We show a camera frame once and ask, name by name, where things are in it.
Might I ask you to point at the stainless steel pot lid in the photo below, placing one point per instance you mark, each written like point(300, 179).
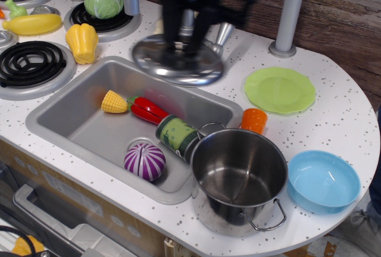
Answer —
point(152, 56)

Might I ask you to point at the silver toy faucet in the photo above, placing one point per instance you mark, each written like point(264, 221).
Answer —
point(187, 30)

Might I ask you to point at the white toy bottle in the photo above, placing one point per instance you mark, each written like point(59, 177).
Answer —
point(159, 28)

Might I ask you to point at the back right black burner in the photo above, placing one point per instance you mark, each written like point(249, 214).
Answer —
point(108, 30)

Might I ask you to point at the green toy cabbage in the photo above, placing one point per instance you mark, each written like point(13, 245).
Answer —
point(103, 9)

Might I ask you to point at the red toy chili pepper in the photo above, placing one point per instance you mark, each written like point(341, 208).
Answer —
point(145, 109)

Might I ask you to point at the grey right support pole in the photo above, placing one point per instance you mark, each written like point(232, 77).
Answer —
point(283, 46)

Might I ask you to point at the yellow toy bell pepper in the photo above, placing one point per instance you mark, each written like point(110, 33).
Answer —
point(82, 40)

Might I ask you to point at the yellow toy corn piece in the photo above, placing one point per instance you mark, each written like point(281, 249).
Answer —
point(114, 103)

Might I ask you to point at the green labelled toy can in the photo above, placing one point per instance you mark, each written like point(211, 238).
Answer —
point(178, 136)

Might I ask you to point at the green plastic plate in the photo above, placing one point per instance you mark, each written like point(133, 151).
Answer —
point(279, 90)

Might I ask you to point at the orange toy carrot piece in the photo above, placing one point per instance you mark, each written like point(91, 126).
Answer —
point(254, 120)

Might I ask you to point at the purple striped toy onion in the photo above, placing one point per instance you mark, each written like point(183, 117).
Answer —
point(145, 161)

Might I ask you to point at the grey toy sink basin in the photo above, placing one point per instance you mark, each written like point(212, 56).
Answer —
point(73, 120)

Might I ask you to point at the yellow toy squash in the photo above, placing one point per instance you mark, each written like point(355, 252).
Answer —
point(33, 24)

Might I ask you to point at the front left black burner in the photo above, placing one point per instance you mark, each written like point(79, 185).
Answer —
point(33, 69)

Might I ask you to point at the green toy vegetable stem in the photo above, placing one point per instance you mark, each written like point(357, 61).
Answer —
point(15, 10)

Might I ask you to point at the light blue plastic bowl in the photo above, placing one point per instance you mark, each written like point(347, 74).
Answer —
point(322, 182)

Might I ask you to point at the toy oven door handle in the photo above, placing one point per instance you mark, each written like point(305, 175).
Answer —
point(59, 220)

